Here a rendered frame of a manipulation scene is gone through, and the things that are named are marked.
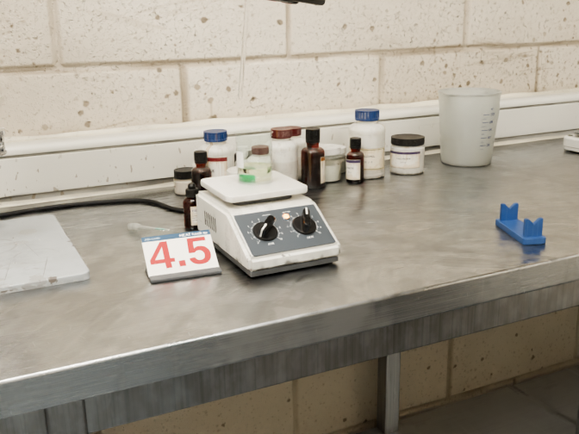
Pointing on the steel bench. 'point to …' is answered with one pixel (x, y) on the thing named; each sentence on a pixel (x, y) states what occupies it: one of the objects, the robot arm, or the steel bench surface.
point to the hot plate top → (222, 184)
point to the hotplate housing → (254, 268)
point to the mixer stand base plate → (37, 255)
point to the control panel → (285, 232)
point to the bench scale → (571, 142)
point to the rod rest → (521, 232)
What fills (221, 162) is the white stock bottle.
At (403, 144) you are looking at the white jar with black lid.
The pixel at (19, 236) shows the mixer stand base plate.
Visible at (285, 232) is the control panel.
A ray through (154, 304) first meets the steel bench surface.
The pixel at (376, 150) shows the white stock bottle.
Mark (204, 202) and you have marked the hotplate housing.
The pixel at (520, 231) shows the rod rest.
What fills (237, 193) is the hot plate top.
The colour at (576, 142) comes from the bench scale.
